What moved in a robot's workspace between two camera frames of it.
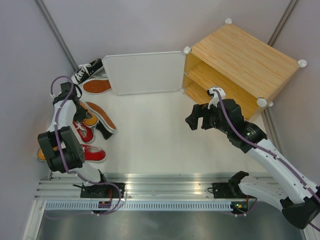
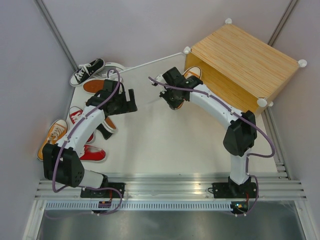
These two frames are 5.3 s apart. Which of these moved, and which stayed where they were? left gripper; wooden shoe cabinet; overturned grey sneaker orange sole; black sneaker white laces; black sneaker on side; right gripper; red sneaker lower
Moved: left gripper; right gripper
Stayed: wooden shoe cabinet; black sneaker white laces; black sneaker on side; overturned grey sneaker orange sole; red sneaker lower
